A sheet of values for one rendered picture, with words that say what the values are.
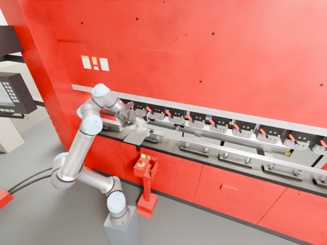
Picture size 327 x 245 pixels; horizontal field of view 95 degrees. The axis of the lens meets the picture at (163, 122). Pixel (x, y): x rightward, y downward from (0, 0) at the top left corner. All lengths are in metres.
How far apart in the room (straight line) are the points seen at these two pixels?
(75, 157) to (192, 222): 1.72
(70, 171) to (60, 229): 1.61
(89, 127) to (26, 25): 1.29
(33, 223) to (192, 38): 2.58
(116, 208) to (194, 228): 1.24
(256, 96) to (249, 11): 0.55
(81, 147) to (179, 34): 0.97
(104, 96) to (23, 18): 1.18
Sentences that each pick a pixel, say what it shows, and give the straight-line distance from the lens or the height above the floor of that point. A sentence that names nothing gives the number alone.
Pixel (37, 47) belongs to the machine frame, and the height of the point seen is 1.79.
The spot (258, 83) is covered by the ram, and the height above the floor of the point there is 1.66.
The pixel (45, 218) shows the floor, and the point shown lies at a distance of 2.58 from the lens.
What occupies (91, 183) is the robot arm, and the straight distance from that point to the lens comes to 1.14.
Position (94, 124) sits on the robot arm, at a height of 1.65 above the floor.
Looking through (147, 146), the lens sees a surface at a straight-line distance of 1.67.
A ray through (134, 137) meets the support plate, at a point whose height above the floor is 1.00.
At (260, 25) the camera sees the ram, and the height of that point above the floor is 2.00.
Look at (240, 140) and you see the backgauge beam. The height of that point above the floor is 0.95.
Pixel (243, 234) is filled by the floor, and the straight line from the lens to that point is 2.34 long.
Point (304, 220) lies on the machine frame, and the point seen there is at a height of 0.45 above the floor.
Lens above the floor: 2.01
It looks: 34 degrees down
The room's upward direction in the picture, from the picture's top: 2 degrees clockwise
